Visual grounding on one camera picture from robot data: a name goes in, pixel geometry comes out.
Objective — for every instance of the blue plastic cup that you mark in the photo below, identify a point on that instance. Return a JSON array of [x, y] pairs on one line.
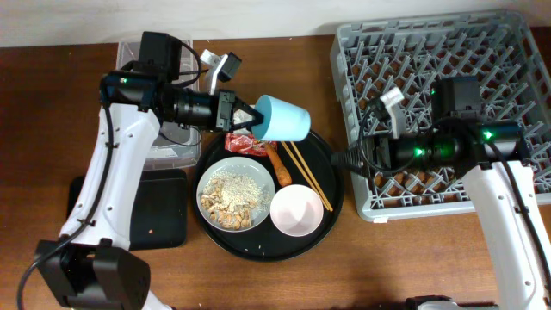
[[282, 121]]

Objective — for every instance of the clear plastic storage bin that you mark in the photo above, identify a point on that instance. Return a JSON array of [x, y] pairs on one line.
[[175, 148]]

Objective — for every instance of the grey plate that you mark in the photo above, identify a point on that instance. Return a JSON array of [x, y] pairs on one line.
[[239, 165]]

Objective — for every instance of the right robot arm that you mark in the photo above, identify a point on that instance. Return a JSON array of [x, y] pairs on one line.
[[492, 161]]

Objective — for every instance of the white small bowl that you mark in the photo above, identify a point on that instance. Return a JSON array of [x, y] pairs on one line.
[[296, 210]]

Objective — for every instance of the rice and nut scraps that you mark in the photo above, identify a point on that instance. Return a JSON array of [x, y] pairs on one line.
[[234, 201]]

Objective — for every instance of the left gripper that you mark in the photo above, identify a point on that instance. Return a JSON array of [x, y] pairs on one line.
[[228, 103]]

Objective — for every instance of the red snack wrapper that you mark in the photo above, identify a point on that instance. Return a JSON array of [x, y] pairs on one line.
[[245, 144]]

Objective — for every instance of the black rectangular tray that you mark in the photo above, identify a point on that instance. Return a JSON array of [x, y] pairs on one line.
[[146, 214]]

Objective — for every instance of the round black tray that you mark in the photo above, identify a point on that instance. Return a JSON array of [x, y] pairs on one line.
[[266, 243]]

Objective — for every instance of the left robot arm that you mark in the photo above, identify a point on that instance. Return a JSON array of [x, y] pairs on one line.
[[90, 265]]

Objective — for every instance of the orange carrot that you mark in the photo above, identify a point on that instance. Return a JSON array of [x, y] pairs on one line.
[[282, 174]]

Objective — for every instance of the wooden chopstick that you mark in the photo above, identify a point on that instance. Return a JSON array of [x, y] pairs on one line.
[[321, 193], [291, 153]]

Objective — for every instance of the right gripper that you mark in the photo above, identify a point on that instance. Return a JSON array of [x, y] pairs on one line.
[[382, 144]]

